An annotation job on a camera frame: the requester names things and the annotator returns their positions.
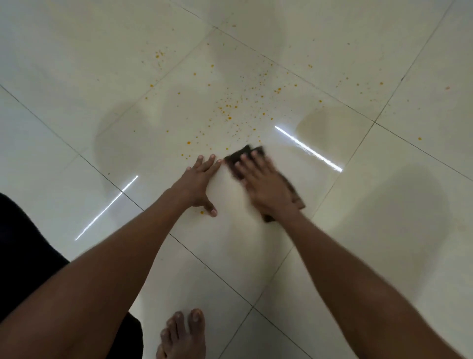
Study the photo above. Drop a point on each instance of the person's left hand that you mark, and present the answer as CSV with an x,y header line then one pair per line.
x,y
194,185

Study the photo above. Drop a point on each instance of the person's right hand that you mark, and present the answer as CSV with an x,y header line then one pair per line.
x,y
268,188

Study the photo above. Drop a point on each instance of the dark brown cleaning cloth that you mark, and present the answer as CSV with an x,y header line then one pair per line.
x,y
236,155

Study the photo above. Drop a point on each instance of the person's left forearm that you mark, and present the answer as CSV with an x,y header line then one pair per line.
x,y
96,277

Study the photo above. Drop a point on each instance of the person's right forearm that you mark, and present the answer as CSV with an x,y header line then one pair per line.
x,y
362,296

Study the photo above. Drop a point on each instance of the person's left foot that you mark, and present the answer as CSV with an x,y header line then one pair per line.
x,y
184,340

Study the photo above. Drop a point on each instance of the black trousers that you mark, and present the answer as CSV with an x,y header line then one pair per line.
x,y
22,259

